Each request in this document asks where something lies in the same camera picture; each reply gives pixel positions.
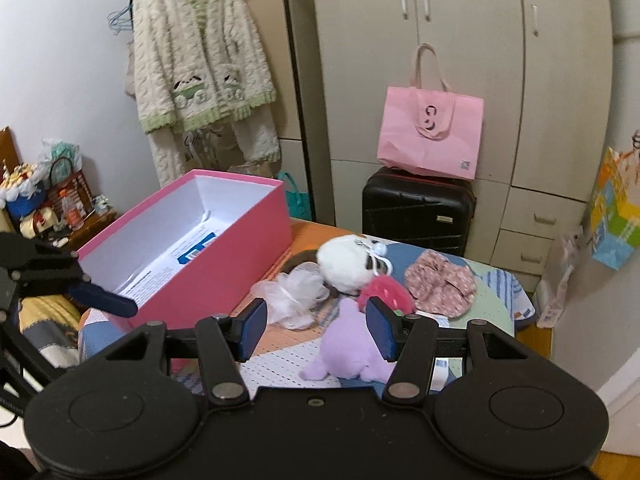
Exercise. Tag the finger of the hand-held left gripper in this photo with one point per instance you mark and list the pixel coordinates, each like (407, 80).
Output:
(22, 360)
(102, 300)

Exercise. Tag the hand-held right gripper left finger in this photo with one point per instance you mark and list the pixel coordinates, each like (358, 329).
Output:
(252, 327)

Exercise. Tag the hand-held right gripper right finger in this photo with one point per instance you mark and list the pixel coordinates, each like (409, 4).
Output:
(380, 332)

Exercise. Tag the purple plush toy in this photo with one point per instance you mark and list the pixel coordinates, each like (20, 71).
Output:
(345, 345)

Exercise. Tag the pink fluffy toy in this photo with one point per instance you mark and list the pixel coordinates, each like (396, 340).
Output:
(387, 292)

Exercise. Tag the white mesh bath pouf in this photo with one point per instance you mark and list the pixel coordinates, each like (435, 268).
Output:
(295, 292)

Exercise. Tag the pink cardboard box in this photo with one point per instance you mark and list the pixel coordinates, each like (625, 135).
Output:
(210, 280)

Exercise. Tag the pink floral cloth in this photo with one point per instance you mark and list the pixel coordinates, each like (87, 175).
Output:
(440, 285)

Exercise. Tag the white round plush toy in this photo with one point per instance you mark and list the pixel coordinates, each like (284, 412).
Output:
(345, 260)

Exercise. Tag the yellow grey bed quilt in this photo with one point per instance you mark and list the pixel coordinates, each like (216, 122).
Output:
(45, 320)

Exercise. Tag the printed paper sheet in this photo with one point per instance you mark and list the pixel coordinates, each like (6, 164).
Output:
(165, 265)

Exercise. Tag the wooden nightstand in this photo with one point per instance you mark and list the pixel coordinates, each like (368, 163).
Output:
(100, 222)

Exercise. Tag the brown headband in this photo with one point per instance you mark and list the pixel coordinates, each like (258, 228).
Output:
(295, 260)

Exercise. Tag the plastic bottle orange label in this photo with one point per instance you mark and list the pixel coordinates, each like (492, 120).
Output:
(72, 212)

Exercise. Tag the patchwork tablecloth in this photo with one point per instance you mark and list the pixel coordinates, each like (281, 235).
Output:
(482, 310)

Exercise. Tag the black suitcase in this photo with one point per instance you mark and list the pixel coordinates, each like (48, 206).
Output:
(415, 215)

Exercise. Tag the blue wrapped flower bouquet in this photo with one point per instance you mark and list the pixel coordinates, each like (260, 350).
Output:
(22, 195)

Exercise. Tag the teal bag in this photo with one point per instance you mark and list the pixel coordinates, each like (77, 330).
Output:
(300, 202)

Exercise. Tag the white plastic bag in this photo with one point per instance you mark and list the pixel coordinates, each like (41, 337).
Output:
(62, 152)

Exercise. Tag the beige paper bag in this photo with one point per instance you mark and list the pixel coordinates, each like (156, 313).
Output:
(220, 152)

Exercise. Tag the pink tote bag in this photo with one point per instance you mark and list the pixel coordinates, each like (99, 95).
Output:
(425, 150)

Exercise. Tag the small hanging plush toy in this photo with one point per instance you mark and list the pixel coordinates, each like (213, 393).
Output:
(575, 245)

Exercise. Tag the colourful gift bag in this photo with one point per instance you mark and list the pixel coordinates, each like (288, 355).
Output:
(615, 220)

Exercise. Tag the white green fluffy cardigan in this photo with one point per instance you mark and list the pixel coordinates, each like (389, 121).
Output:
(200, 50)

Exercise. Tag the beige wardrobe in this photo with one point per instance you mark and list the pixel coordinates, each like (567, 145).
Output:
(360, 60)

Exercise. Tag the light blue clothes hangers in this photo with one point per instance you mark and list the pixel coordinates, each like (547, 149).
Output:
(120, 20)

